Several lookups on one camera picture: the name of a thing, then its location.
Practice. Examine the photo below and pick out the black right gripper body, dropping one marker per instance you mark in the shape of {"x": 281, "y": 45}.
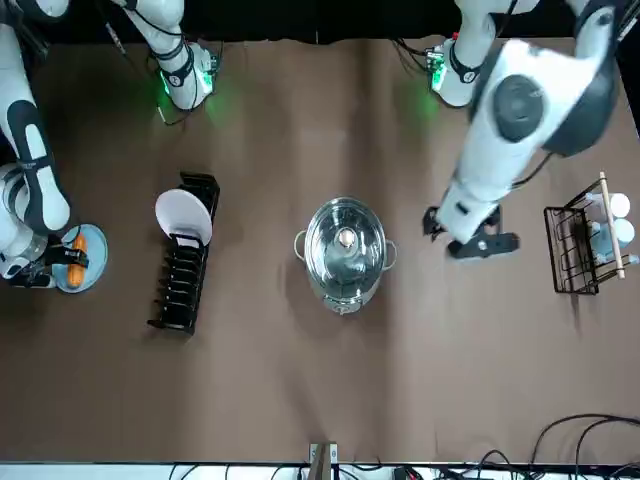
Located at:
{"x": 32, "y": 278}

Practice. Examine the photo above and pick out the yellow corn cob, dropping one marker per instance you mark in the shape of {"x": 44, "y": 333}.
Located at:
{"x": 76, "y": 277}

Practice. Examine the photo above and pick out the glass pot lid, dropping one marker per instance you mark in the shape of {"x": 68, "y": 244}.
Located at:
{"x": 345, "y": 250}

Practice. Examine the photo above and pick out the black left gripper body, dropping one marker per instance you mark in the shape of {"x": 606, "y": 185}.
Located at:
{"x": 492, "y": 220}

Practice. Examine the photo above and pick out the pale pink round plate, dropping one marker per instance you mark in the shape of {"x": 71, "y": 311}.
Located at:
{"x": 182, "y": 215}

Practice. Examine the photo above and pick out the light blue cup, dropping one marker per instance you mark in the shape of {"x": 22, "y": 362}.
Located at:
{"x": 625, "y": 232}

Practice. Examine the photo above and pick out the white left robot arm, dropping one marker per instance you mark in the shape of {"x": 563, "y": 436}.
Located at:
{"x": 500, "y": 150}

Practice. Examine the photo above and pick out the black slotted dish rack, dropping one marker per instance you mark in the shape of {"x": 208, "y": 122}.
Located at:
{"x": 177, "y": 300}

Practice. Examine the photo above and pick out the pale pink cup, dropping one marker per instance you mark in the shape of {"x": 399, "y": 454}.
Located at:
{"x": 620, "y": 203}

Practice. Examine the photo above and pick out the grey steel cooking pot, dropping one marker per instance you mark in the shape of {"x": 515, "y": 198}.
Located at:
{"x": 345, "y": 305}

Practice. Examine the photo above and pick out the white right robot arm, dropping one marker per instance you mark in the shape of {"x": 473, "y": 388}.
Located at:
{"x": 30, "y": 190}

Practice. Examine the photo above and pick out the light blue round plate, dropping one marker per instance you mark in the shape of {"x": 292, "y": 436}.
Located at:
{"x": 97, "y": 255}

